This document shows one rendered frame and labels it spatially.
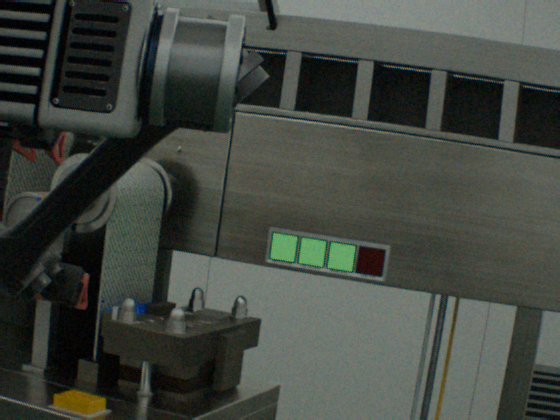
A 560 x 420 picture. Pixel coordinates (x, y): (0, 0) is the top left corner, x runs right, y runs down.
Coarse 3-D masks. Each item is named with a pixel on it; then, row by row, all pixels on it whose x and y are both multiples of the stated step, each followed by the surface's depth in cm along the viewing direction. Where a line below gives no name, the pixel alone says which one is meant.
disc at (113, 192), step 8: (72, 160) 223; (80, 160) 223; (64, 168) 224; (56, 176) 225; (112, 192) 221; (112, 200) 221; (112, 208) 221; (104, 216) 221; (80, 224) 223; (88, 224) 222; (96, 224) 222; (80, 232) 223
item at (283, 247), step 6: (276, 234) 244; (276, 240) 244; (282, 240) 244; (288, 240) 243; (294, 240) 243; (276, 246) 244; (282, 246) 244; (288, 246) 243; (294, 246) 243; (276, 252) 244; (282, 252) 244; (288, 252) 243; (294, 252) 243; (276, 258) 244; (282, 258) 244; (288, 258) 243
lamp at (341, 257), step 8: (336, 248) 240; (344, 248) 240; (352, 248) 239; (336, 256) 240; (344, 256) 240; (352, 256) 239; (328, 264) 241; (336, 264) 240; (344, 264) 240; (352, 264) 239
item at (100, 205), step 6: (78, 162) 222; (66, 168) 223; (72, 168) 222; (66, 174) 223; (60, 180) 223; (108, 192) 221; (102, 198) 220; (108, 198) 221; (96, 204) 221; (102, 204) 220; (90, 210) 221; (96, 210) 221; (102, 210) 221; (84, 216) 222; (90, 216) 221; (96, 216) 221; (78, 222) 222; (84, 222) 222
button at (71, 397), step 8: (64, 392) 198; (72, 392) 199; (80, 392) 200; (56, 400) 195; (64, 400) 194; (72, 400) 194; (80, 400) 194; (88, 400) 195; (96, 400) 196; (104, 400) 198; (64, 408) 194; (72, 408) 194; (80, 408) 193; (88, 408) 193; (96, 408) 196; (104, 408) 199
